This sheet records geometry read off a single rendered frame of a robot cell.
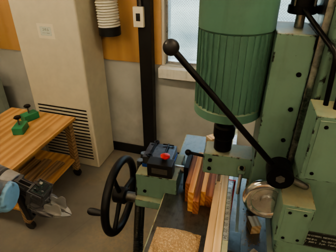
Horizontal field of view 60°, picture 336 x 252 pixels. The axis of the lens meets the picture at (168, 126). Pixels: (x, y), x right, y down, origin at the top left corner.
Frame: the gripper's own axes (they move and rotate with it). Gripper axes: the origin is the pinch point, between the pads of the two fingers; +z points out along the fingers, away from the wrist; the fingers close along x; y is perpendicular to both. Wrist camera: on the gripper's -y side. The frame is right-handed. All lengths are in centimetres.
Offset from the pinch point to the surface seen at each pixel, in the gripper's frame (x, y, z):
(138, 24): 132, 29, -30
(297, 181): -3, 54, 52
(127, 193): 10.6, 10.5, 15.9
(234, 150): 11, 45, 40
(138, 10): 132, 37, -32
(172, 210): 0.1, 23.9, 31.0
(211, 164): 8, 40, 35
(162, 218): -3.8, 23.1, 29.0
